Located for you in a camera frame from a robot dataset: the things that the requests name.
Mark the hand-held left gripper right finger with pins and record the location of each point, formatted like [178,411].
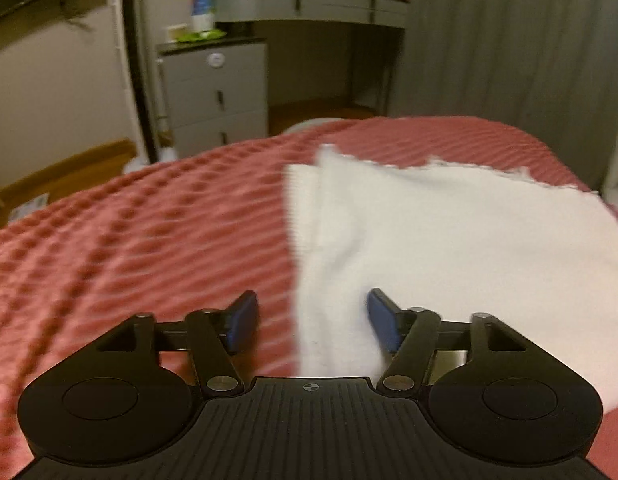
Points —
[384,325]

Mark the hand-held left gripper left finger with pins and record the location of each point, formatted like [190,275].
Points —
[241,320]

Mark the white ribbed knit sweater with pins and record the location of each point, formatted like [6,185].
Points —
[464,240]

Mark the pink ribbed blanket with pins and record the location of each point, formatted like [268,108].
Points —
[139,240]

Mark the grey drawer cabinet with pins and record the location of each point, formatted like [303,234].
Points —
[219,105]

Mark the round white button light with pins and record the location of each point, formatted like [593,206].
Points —
[216,59]

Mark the grey scalloped chair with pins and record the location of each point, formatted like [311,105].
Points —
[616,180]

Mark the white framed standing mirror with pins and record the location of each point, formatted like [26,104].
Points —
[134,60]

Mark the green packet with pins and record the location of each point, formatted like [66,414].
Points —
[201,36]

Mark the small white box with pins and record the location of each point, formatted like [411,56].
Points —
[177,32]

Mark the grey curtain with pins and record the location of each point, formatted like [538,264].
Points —
[499,50]

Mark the blue and white container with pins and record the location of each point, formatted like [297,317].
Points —
[203,14]

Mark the grey vanity desk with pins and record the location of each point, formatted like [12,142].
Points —
[309,5]

